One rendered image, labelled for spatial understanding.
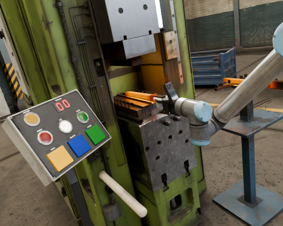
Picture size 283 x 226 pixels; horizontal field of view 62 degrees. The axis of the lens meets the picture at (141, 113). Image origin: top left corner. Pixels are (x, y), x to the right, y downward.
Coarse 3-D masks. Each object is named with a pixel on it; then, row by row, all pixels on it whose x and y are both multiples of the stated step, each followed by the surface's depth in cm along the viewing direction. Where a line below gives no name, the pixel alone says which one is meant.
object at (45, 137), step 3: (45, 132) 88; (42, 135) 87; (45, 135) 88; (48, 135) 88; (42, 138) 86; (45, 138) 87; (48, 138) 88; (42, 141) 86; (45, 141) 87; (48, 141) 87
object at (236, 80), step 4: (224, 80) 164; (232, 80) 158; (236, 80) 155; (240, 80) 152; (276, 80) 134; (272, 84) 136; (276, 84) 133; (280, 84) 131; (272, 88) 136; (276, 88) 134; (280, 88) 132
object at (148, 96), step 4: (128, 92) 157; (132, 92) 155; (136, 92) 152; (140, 92) 150; (136, 96) 149; (140, 96) 145; (144, 96) 141; (148, 96) 137; (152, 96) 134; (156, 96) 131; (160, 96) 128; (164, 96) 128; (152, 100) 135
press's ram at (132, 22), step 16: (96, 0) 118; (112, 0) 113; (128, 0) 118; (144, 0) 122; (96, 16) 123; (112, 16) 114; (128, 16) 119; (144, 16) 124; (112, 32) 116; (128, 32) 121; (144, 32) 126
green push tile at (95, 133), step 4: (96, 124) 105; (92, 128) 103; (96, 128) 104; (88, 132) 101; (92, 132) 102; (96, 132) 103; (100, 132) 105; (88, 136) 100; (92, 136) 101; (96, 136) 102; (100, 136) 104; (104, 136) 105; (92, 140) 100; (96, 140) 101; (100, 140) 103; (96, 144) 101
